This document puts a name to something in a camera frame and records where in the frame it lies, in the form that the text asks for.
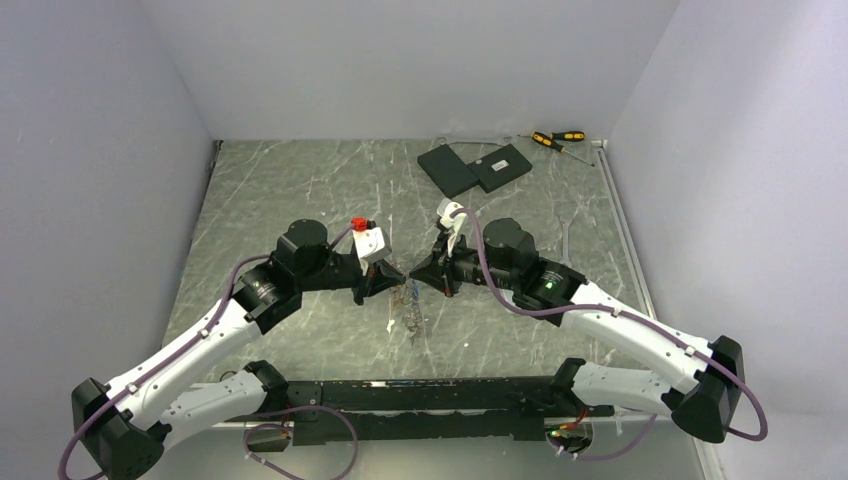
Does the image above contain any orange black screwdriver back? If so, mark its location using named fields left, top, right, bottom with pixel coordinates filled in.
left=524, top=131, right=586, bottom=143

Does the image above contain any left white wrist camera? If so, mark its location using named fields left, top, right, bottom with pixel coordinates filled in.
left=351, top=217, right=392, bottom=274

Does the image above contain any large black box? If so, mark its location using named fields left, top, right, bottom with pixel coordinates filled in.
left=417, top=145, right=479, bottom=199

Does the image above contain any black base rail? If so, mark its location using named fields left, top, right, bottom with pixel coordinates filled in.
left=259, top=376, right=614, bottom=446

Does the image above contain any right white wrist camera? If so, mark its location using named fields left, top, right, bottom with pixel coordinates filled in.
left=437, top=198, right=467, bottom=257

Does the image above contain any orange black screwdriver front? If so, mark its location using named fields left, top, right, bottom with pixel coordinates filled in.
left=530, top=138, right=593, bottom=166

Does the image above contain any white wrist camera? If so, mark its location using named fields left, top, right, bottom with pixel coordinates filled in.
left=437, top=198, right=467, bottom=257
left=351, top=217, right=392, bottom=274

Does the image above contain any silver wrench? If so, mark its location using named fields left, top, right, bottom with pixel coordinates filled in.
left=558, top=214, right=572, bottom=266

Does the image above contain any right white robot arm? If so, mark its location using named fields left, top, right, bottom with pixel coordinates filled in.
left=411, top=218, right=744, bottom=444

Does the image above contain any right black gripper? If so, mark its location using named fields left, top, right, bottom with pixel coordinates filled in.
left=410, top=228, right=518, bottom=297

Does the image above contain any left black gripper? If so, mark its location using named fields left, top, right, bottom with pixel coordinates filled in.
left=298, top=254, right=406, bottom=305

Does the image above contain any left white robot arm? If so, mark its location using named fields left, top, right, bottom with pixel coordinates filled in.
left=71, top=217, right=405, bottom=479

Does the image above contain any small black box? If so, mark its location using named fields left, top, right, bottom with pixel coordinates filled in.
left=468, top=144, right=532, bottom=193

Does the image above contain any metal keyring with keys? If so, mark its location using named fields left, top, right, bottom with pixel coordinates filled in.
left=386, top=278, right=425, bottom=346

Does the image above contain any orange black screwdriver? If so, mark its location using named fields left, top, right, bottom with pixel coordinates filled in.
left=530, top=138, right=593, bottom=166
left=524, top=131, right=586, bottom=143

